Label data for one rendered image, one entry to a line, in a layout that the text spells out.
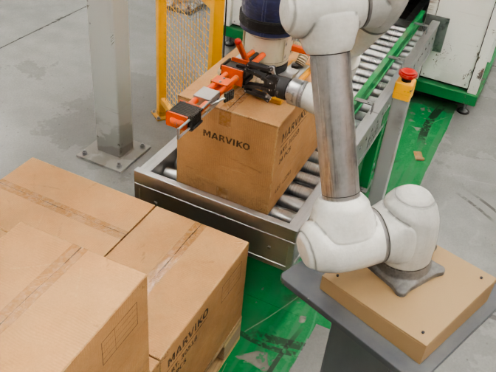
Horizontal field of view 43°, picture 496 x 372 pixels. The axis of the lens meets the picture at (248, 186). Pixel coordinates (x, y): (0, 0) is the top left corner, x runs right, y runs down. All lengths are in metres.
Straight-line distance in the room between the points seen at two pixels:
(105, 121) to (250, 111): 1.43
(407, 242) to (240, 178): 0.85
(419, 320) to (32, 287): 0.99
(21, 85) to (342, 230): 3.14
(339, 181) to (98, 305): 0.67
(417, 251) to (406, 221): 0.10
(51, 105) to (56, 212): 1.81
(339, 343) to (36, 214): 1.18
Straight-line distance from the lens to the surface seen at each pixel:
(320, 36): 1.55
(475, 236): 3.50
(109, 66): 3.35
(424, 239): 1.76
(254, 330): 2.75
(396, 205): 1.72
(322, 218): 1.66
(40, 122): 4.02
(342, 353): 2.13
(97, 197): 2.51
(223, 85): 2.12
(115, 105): 3.45
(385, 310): 1.80
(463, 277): 1.95
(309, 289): 1.89
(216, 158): 2.39
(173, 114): 1.93
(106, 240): 2.32
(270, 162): 2.28
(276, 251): 2.39
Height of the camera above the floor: 2.10
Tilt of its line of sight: 37 degrees down
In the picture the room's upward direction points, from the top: 6 degrees clockwise
